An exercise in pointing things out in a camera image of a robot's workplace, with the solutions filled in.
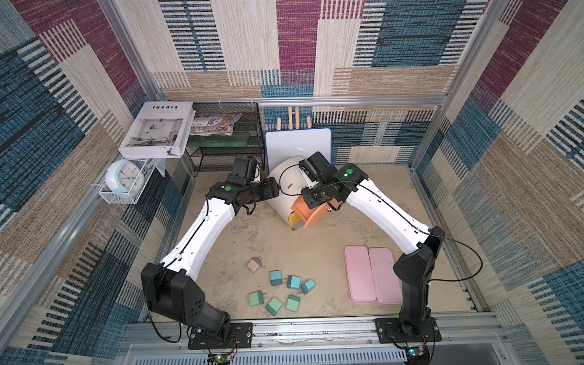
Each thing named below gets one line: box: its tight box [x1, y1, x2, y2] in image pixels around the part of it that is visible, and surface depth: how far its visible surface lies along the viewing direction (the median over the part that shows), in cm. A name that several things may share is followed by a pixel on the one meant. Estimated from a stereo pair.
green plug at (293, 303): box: [285, 294, 301, 313], surface depth 80 cm
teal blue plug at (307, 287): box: [301, 279, 316, 295], surface depth 82 cm
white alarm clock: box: [104, 159, 145, 194], surface depth 66 cm
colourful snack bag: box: [190, 112, 243, 136], surface depth 85 cm
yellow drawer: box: [287, 209, 305, 229], surface depth 85 cm
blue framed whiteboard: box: [264, 126, 333, 175], surface depth 104 cm
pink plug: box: [245, 256, 263, 273], surface depth 89 cm
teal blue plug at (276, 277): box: [269, 269, 283, 286], surface depth 87 cm
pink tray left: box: [343, 244, 377, 302], surface depth 85 cm
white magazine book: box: [117, 101, 196, 159], surface depth 76 cm
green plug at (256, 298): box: [247, 290, 268, 307], surface depth 81 cm
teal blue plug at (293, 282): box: [286, 275, 302, 290], surface depth 84 cm
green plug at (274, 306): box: [265, 296, 283, 317], surface depth 79 cm
